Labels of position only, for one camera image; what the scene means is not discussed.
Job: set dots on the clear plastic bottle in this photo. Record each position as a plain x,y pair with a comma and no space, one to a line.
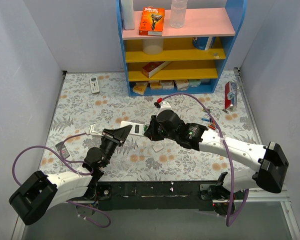
178,12

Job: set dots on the white battery cover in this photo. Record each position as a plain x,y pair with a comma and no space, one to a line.
157,148

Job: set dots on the blue shelf unit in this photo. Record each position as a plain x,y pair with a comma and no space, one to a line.
187,62

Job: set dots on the orange razor box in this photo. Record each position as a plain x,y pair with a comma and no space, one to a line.
152,21

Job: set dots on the yellow red small box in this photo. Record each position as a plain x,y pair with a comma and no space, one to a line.
140,87

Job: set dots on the red toothpaste box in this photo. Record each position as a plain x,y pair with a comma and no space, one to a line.
230,96

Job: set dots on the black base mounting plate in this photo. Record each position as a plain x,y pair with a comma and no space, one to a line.
197,195

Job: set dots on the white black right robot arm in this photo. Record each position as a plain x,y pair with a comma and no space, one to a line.
266,166

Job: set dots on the tissue pack green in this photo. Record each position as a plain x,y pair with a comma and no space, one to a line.
194,83

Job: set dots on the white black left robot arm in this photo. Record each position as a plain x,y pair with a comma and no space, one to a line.
41,192

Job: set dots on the white air conditioner remote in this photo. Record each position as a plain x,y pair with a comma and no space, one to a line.
94,85

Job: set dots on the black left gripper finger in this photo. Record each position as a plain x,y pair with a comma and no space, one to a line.
117,134
127,131

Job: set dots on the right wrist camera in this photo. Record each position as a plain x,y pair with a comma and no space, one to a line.
162,105

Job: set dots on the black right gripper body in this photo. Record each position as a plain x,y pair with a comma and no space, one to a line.
154,127

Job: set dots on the grey calculator remote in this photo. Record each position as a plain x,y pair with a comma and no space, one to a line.
62,150

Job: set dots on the white bottle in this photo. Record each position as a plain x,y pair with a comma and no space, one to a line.
128,14

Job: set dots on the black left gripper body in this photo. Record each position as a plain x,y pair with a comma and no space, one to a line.
112,136

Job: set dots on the white translucent cup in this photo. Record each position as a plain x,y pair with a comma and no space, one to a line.
152,46

